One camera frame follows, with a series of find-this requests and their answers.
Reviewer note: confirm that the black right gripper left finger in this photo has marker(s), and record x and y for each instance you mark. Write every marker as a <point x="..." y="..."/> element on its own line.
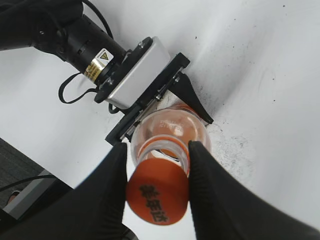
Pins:
<point x="92" y="211"/>

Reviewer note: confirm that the orange bottle cap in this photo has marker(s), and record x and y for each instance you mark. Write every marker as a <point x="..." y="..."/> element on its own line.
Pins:
<point x="158" y="191"/>

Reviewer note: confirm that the orange soda plastic bottle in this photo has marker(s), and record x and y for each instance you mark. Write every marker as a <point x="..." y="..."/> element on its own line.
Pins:
<point x="165" y="134"/>

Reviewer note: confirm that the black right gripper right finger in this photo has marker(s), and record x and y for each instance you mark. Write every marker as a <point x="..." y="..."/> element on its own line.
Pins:
<point x="224" y="209"/>

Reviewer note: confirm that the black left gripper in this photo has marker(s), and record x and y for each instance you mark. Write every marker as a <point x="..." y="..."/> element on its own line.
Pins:
<point x="170" y="79"/>

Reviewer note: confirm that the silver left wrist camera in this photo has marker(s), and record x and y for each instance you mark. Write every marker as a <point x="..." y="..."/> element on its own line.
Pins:
<point x="135" y="75"/>

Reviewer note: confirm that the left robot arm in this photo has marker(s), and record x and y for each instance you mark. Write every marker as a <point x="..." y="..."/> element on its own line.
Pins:
<point x="75" y="31"/>

